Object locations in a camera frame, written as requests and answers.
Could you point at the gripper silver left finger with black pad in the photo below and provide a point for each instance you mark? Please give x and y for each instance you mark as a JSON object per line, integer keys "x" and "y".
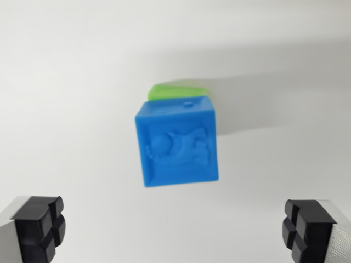
{"x": 33, "y": 230}

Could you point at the blue soft embossed cube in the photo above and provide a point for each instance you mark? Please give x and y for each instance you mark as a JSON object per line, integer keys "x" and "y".
{"x": 178, "y": 148}

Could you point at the green soft embossed cube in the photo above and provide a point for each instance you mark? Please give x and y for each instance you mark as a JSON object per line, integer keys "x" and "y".
{"x": 170, "y": 92}

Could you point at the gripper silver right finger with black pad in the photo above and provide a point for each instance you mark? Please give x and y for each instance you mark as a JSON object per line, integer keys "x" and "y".
{"x": 315, "y": 233}

